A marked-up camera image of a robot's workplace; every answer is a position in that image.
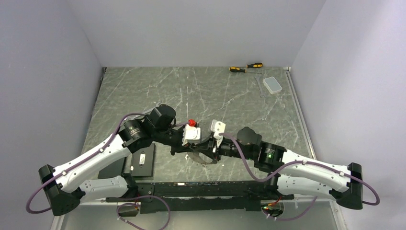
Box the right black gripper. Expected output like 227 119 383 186
194 135 254 161

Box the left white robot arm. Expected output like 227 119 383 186
39 104 202 216

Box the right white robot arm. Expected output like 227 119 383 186
199 126 365 210

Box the large silver wrench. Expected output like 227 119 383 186
143 101 162 114

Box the black flat box near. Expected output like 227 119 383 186
130 143 156 178

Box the small silver wrench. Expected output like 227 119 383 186
254 76 265 98

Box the yellow black screwdriver lower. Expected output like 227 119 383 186
229 67 262 74

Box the clear plastic box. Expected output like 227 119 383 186
263 76 282 94

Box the orange black screwdriver upper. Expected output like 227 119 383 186
243 62 263 69

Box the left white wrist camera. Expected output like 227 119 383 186
182 125 202 146

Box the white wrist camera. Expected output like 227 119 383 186
182 125 202 146
210 119 226 140

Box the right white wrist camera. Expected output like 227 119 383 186
210 119 226 140

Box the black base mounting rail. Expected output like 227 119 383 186
105 179 294 214

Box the aluminium frame rail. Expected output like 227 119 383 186
283 67 339 203

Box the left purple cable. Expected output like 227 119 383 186
25 113 197 230

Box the purple cable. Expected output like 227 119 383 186
220 132 381 222
25 113 197 230

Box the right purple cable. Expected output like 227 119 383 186
220 132 381 222

